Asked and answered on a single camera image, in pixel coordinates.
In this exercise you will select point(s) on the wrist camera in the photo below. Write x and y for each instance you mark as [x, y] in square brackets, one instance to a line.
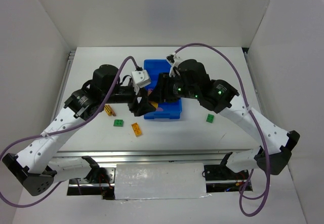
[140, 78]
[174, 60]

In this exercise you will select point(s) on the orange lego brick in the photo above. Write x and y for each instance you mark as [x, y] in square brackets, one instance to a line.
[137, 130]

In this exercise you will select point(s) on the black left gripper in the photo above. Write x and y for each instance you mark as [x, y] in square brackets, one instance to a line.
[135, 102]

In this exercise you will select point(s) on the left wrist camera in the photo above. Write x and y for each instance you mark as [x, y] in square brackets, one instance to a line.
[140, 78]

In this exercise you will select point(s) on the green lego brick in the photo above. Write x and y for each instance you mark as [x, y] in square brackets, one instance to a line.
[118, 123]
[210, 118]

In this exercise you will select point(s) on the blue divided plastic tray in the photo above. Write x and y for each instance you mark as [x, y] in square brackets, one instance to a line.
[171, 110]

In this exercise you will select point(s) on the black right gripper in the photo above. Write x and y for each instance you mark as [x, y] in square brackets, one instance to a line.
[162, 87]

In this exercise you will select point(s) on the white cover plate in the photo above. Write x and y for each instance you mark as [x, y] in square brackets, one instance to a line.
[160, 181]

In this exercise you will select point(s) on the yellow round flower lego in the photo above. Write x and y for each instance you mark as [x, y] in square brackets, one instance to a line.
[154, 104]

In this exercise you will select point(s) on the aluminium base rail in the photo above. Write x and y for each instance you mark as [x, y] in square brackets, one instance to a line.
[216, 178]

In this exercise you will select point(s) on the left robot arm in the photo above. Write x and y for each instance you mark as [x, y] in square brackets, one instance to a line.
[35, 166]

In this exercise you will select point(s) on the yellow black striped lego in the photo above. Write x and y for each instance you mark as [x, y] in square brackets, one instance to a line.
[108, 110]

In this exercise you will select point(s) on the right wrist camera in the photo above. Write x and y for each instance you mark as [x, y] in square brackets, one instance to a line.
[174, 60]

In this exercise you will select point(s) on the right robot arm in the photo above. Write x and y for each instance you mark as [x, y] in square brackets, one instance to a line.
[189, 79]

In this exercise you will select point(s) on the green lego brick right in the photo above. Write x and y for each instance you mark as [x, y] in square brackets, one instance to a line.
[210, 118]

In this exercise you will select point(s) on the green lego brick left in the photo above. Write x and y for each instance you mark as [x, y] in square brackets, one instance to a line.
[118, 123]

